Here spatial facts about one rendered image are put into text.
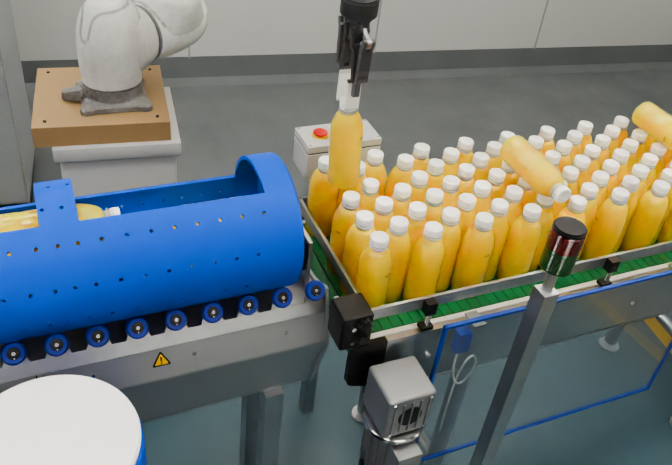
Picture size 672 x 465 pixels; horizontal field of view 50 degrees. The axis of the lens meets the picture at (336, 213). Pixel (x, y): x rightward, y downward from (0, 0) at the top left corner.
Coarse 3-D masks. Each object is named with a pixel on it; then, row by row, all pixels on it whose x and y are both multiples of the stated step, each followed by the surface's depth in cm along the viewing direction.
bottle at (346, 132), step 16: (336, 112) 154; (352, 112) 152; (336, 128) 153; (352, 128) 152; (336, 144) 155; (352, 144) 155; (336, 160) 158; (352, 160) 157; (336, 176) 160; (352, 176) 160
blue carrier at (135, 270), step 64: (64, 192) 129; (128, 192) 149; (192, 192) 156; (256, 192) 162; (0, 256) 120; (64, 256) 123; (128, 256) 127; (192, 256) 132; (256, 256) 137; (0, 320) 122; (64, 320) 128
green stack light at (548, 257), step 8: (544, 248) 136; (544, 256) 135; (552, 256) 133; (560, 256) 132; (576, 256) 133; (544, 264) 136; (552, 264) 134; (560, 264) 133; (568, 264) 133; (552, 272) 135; (560, 272) 134; (568, 272) 135
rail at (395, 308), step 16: (608, 256) 172; (624, 256) 174; (640, 256) 177; (544, 272) 165; (576, 272) 170; (464, 288) 157; (480, 288) 159; (496, 288) 161; (400, 304) 151; (416, 304) 153
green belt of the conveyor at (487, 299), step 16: (304, 224) 183; (656, 240) 192; (320, 256) 173; (656, 256) 187; (320, 272) 169; (592, 272) 179; (624, 272) 180; (336, 288) 165; (448, 288) 169; (512, 288) 171; (528, 288) 171; (448, 304) 164; (464, 304) 165; (480, 304) 165; (384, 320) 158; (400, 320) 159; (416, 320) 159
